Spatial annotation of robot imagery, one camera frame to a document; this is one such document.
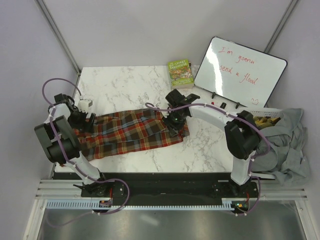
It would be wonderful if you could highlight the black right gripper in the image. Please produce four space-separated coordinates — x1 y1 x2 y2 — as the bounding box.
161 109 187 136

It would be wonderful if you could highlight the red brown plaid shirt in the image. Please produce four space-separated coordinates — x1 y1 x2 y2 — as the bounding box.
74 108 190 161

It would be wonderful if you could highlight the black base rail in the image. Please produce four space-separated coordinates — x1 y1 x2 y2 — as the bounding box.
53 172 259 205

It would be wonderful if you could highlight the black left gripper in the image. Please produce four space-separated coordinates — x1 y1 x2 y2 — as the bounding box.
67 107 96 134

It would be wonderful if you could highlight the grey crumpled shirt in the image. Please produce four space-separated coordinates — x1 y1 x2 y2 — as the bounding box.
251 108 311 187

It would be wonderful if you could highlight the black framed whiteboard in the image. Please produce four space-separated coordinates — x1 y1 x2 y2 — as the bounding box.
194 36 288 108

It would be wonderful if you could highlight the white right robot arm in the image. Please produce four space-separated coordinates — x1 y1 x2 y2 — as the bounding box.
162 89 262 197

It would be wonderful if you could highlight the purple whiteboard eraser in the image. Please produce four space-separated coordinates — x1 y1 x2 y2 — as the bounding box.
220 102 227 109

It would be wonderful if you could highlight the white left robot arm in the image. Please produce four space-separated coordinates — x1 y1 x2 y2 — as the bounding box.
34 93 110 197

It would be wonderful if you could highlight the white slotted cable duct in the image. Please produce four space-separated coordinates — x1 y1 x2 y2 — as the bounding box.
45 198 245 211

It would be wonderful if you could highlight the green treehouse paperback book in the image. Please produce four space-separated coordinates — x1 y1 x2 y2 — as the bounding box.
167 59 194 89

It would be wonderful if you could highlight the white plastic laundry basket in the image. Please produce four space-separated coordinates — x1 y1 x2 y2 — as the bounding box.
237 106 282 118

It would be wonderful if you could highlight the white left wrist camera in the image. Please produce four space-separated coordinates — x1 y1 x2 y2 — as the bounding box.
77 99 93 113

